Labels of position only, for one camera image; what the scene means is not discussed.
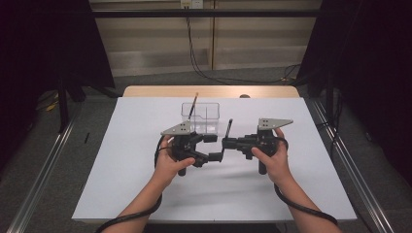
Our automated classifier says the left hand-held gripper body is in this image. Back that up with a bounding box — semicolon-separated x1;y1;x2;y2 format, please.
160;121;210;178

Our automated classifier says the black pen with silver band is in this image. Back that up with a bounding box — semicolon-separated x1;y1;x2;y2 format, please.
224;117;234;141

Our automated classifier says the clear plastic divided holder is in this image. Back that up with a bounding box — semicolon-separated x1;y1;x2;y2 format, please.
181;101;221;136

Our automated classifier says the person's left hand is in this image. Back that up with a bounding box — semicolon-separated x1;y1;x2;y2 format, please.
154;134;197;191

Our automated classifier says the person's right hand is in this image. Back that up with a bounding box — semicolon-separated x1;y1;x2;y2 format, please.
251;127;292;189

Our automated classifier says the black curtain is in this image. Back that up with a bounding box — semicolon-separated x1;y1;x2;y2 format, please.
0;0;116;169
296;0;412;178

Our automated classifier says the black power cable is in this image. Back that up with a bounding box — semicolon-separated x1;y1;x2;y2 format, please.
185;7;300;85

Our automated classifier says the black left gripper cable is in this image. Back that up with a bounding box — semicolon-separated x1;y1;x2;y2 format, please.
94;135;171;233

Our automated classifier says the black stand post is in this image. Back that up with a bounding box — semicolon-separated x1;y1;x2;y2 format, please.
57;76;70;134

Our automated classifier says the white wall socket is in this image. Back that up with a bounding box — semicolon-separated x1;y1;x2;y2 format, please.
180;0;205;10

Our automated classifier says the aluminium floor rail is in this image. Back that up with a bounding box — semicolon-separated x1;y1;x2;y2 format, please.
310;96;395;233
5;102;84;233

